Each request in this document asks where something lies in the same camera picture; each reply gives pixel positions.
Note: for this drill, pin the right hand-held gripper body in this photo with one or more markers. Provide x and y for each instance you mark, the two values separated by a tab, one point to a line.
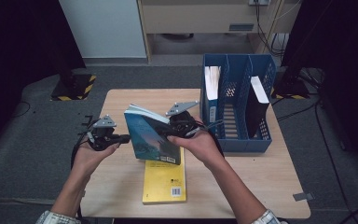
181	123

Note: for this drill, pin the blue file rack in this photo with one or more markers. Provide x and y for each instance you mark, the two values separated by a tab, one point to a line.
248	145

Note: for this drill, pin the beige cabinet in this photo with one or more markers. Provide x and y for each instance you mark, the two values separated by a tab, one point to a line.
199	15

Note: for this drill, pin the person's right sleeve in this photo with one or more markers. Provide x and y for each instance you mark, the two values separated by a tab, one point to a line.
267	217

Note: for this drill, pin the blue book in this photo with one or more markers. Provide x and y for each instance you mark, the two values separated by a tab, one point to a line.
213	124

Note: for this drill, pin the white power strip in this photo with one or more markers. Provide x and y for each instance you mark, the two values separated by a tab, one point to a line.
259	2

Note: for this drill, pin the striped black stand base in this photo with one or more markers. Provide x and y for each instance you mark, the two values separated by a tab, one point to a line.
292	90
74	88

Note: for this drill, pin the person's left sleeve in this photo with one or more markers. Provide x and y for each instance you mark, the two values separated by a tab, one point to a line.
56	218

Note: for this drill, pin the person's sleeve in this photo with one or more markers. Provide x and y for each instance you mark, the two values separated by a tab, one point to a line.
267	217
56	218

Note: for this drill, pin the grey tape strip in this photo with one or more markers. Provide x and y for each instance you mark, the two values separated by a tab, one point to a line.
303	196

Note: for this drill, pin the person's right hand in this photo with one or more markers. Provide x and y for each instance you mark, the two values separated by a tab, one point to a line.
202	146

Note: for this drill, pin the white panel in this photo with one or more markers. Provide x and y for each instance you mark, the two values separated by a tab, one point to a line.
105	28

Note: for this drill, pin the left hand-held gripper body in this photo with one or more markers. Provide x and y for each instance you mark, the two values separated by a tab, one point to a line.
101	137

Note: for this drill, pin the teal book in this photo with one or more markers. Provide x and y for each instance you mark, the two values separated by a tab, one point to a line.
146	137

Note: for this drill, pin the person's left hand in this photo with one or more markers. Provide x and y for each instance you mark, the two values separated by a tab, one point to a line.
87	160

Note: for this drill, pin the black book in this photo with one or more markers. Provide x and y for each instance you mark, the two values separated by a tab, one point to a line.
254	115

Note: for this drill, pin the yellow book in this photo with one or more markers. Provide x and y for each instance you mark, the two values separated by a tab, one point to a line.
163	183

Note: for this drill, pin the dark curtain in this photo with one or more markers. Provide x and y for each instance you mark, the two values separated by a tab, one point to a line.
348	62

